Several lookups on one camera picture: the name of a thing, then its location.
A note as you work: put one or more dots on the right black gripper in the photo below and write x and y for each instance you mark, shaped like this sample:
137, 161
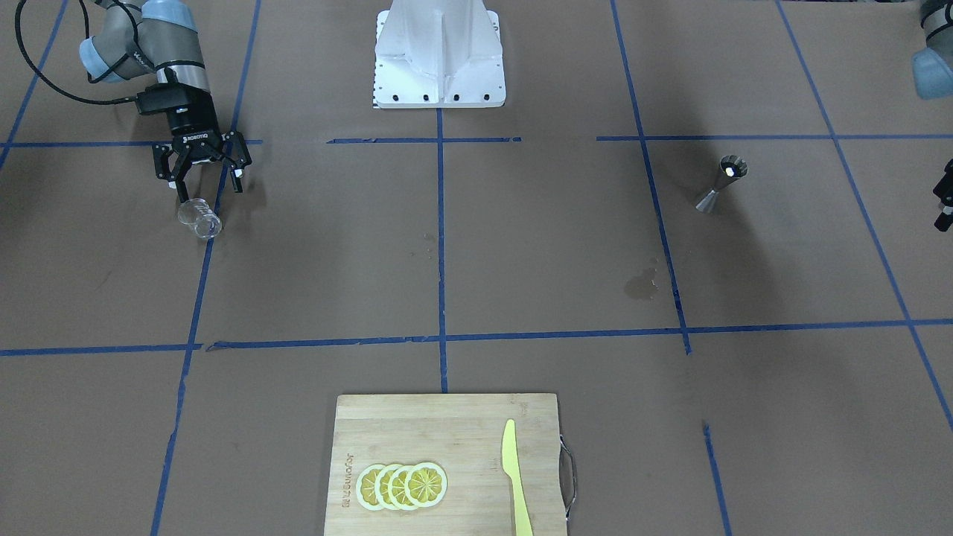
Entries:
192, 120

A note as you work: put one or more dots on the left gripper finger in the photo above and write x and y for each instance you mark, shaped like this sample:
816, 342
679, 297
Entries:
943, 190

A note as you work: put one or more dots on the clear glass measuring cup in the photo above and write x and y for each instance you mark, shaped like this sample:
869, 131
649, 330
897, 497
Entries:
197, 215

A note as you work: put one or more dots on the steel double jigger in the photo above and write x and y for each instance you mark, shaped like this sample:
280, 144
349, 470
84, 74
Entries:
731, 168

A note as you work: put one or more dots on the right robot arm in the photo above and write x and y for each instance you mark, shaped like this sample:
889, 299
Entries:
161, 38

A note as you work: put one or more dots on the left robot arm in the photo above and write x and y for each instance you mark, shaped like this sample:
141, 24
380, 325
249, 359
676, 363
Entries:
932, 73

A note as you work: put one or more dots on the bamboo cutting board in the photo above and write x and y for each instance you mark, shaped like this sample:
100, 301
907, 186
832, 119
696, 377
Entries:
462, 433

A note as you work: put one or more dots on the yellow plastic knife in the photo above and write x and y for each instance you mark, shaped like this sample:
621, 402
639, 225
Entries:
511, 467

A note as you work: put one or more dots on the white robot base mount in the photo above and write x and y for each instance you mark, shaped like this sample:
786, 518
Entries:
438, 55

